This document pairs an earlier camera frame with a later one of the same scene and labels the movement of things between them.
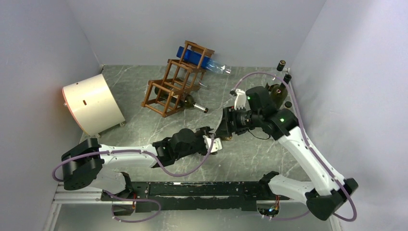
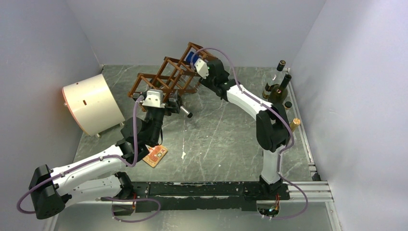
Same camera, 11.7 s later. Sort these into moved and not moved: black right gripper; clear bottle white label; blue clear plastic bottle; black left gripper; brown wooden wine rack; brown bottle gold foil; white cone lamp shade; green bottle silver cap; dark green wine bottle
Moved: green bottle silver cap; black left gripper; black right gripper; brown wooden wine rack; blue clear plastic bottle; brown bottle gold foil
Not moved: clear bottle white label; white cone lamp shade; dark green wine bottle
